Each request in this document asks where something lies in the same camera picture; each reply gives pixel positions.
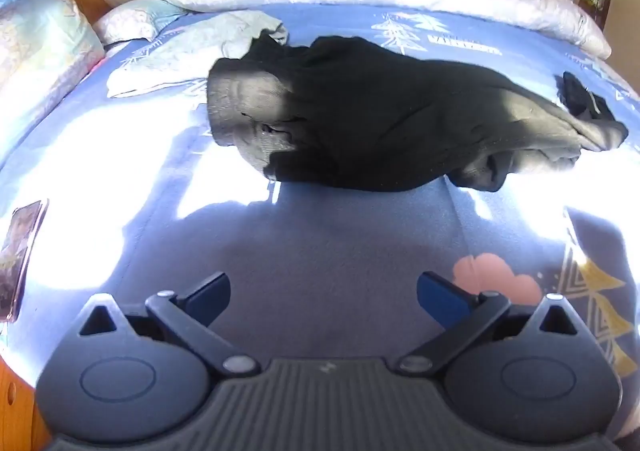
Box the smartphone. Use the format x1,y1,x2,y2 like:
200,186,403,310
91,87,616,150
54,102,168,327
0,199,49,323

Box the large floral pillow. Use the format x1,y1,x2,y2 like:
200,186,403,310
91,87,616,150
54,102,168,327
0,0,107,166

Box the light grey garment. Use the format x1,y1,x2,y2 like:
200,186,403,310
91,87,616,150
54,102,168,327
106,11,290,99

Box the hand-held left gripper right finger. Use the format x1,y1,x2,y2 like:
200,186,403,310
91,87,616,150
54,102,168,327
395,271,577,378

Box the wooden bed frame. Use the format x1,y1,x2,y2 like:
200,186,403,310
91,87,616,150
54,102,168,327
0,360,53,451

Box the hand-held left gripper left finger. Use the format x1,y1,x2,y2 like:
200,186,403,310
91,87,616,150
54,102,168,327
77,272,262,378

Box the black pants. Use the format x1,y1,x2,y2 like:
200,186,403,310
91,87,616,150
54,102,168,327
206,35,629,194

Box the small floral pillow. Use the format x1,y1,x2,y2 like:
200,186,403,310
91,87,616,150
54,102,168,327
94,0,187,46

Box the small black cloth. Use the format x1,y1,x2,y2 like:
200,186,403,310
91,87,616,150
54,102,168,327
556,71,618,122

